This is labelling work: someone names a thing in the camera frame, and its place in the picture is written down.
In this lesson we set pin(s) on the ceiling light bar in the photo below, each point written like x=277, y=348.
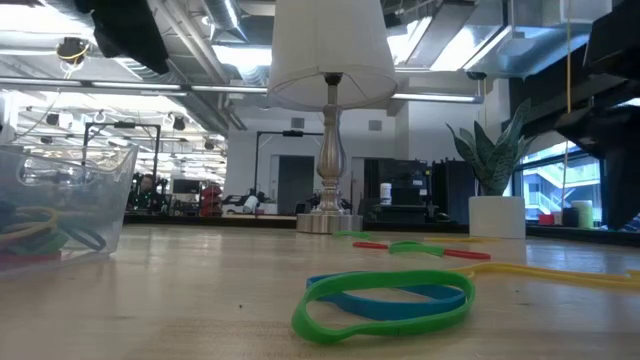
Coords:
x=225, y=89
x=435, y=97

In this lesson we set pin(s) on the small red box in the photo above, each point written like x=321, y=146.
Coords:
x=546, y=219

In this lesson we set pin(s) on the red shelf cart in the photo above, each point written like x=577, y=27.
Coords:
x=211, y=200

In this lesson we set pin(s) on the red rubber band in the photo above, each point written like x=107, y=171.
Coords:
x=370, y=245

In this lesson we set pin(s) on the rectangular metal ceiling duct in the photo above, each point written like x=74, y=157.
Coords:
x=500, y=45

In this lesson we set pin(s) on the round silver ceiling duct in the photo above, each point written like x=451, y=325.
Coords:
x=227, y=20

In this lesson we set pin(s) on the person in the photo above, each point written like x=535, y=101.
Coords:
x=146, y=187

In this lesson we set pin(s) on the small black container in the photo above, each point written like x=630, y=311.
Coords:
x=570, y=217

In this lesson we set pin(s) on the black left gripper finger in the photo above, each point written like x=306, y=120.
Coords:
x=130, y=35

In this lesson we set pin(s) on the black equipment cabinet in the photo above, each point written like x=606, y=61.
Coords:
x=400, y=185

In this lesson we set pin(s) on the black monitor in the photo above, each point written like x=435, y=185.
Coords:
x=186, y=186

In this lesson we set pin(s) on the wide blue rubber band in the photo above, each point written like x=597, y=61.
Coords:
x=400, y=311

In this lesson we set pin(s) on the black metal frame rig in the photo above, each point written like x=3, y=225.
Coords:
x=292, y=133
x=156, y=150

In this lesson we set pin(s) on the white canister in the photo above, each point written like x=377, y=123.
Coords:
x=385, y=194

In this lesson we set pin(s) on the clear plastic bin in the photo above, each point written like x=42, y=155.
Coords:
x=100, y=175

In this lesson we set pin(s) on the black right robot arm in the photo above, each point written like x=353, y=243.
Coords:
x=615, y=40

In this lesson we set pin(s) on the white round object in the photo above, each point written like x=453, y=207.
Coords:
x=251, y=202

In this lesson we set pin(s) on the white shade silver table lamp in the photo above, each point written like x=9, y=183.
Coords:
x=330, y=50

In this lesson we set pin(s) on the wide green rubber band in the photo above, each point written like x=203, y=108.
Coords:
x=380, y=279

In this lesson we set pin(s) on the pale green cylinder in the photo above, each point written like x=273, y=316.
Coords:
x=583, y=214

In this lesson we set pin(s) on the snake plant in white pot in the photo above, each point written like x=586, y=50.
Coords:
x=497, y=217

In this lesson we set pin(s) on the tall black cabinet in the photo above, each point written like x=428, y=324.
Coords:
x=452, y=200

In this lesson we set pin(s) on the grey door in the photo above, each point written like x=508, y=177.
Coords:
x=295, y=185

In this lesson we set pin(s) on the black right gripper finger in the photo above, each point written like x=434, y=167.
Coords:
x=622, y=195

